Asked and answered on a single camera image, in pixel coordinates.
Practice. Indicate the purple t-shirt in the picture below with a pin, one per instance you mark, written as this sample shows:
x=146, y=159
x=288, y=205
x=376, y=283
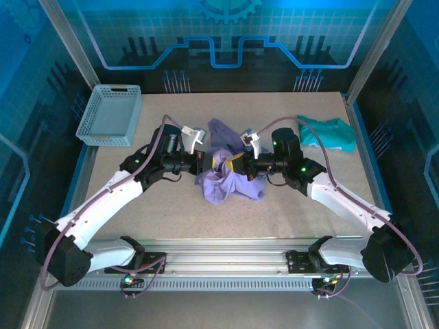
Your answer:
x=219, y=188

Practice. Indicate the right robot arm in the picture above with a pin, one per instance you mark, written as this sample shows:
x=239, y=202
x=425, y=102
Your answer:
x=343, y=202

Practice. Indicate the teal folded garment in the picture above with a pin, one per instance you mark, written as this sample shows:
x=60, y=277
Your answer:
x=332, y=135

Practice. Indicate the light blue plastic basket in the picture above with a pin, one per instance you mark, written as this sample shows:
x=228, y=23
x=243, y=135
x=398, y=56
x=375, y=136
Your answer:
x=106, y=120

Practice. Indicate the small LED circuit board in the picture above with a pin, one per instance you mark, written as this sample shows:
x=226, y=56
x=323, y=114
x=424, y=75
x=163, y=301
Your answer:
x=326, y=281
x=129, y=280

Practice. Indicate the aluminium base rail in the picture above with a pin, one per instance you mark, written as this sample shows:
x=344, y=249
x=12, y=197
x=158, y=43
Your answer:
x=223, y=255

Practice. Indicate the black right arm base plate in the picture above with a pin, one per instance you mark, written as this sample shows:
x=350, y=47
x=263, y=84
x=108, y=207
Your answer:
x=298, y=264

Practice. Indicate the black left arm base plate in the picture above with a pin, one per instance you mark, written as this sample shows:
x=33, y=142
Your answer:
x=116, y=265

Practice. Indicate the aluminium frame post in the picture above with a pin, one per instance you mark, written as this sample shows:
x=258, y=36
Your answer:
x=68, y=41
x=380, y=51

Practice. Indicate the grey metal tray frame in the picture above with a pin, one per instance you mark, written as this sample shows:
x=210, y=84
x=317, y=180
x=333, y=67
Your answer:
x=223, y=312

